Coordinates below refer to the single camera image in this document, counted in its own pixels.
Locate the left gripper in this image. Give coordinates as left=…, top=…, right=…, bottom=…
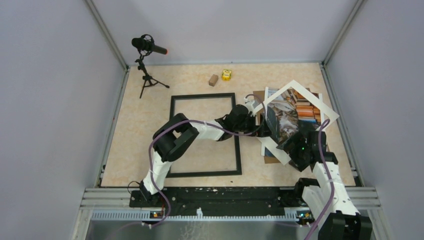
left=232, top=113, right=273, bottom=137

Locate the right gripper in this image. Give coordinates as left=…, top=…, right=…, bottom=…
left=276, top=131, right=311, bottom=172

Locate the cat photo print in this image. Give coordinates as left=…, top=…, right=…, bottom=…
left=268, top=87, right=322, bottom=144

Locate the white photo mat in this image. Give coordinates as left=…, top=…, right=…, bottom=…
left=255, top=80, right=339, bottom=165

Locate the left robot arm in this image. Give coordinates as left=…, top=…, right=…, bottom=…
left=139, top=104, right=272, bottom=207

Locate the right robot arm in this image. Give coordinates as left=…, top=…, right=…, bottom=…
left=282, top=131, right=373, bottom=240

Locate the brown cardboard backing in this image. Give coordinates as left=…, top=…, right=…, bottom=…
left=252, top=90, right=323, bottom=164

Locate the yellow owl toy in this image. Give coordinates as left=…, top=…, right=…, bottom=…
left=221, top=69, right=232, bottom=81

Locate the small wooden block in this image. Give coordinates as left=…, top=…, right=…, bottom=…
left=208, top=74, right=220, bottom=87

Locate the black tripod stand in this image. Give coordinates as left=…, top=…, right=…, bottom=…
left=134, top=53, right=170, bottom=99

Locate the black microphone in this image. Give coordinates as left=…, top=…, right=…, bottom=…
left=131, top=34, right=168, bottom=56

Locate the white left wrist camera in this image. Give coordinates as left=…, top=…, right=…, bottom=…
left=244, top=97, right=262, bottom=116

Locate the black picture frame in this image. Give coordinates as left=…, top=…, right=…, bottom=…
left=166, top=92, right=242, bottom=178

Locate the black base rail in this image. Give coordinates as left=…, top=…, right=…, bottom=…
left=129, top=187, right=307, bottom=217

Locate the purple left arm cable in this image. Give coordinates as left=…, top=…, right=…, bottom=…
left=147, top=93, right=268, bottom=228

